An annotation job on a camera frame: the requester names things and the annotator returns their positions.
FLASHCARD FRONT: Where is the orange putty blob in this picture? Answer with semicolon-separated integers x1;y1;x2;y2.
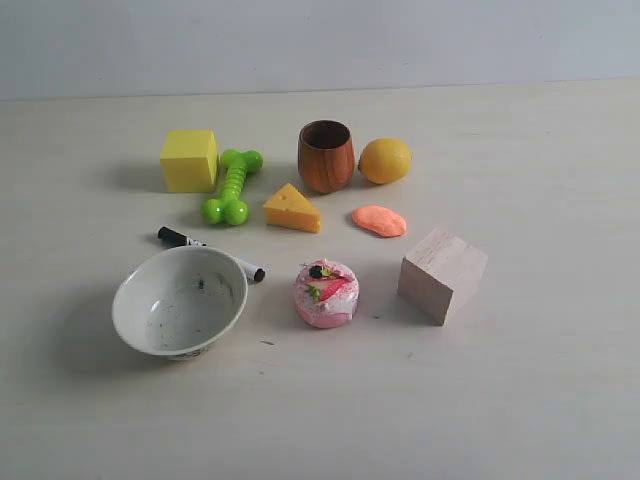
351;205;408;238

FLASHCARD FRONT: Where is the yellow toy cheese wedge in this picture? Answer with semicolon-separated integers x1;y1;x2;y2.
263;183;322;233

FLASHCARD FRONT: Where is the pink toy strawberry cake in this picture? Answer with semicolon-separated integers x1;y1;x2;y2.
293;259;360;329

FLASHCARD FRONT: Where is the brown wooden cup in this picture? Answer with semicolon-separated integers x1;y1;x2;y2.
297;120;356;194

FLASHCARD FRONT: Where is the green toy dog bone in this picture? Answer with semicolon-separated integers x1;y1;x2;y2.
202;149;263;226

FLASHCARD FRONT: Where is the yellow lemon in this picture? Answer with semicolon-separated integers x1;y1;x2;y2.
358;138;412;184

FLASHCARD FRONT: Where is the light wooden block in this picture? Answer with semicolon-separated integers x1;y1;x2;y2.
397;227;488;326

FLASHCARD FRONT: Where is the black and white marker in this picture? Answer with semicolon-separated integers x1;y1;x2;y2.
157;226;266;283

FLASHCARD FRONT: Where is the yellow foam cube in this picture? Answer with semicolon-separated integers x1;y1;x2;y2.
160;130;219;193

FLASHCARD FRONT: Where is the white ceramic bowl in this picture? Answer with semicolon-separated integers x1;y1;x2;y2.
111;246;248;361

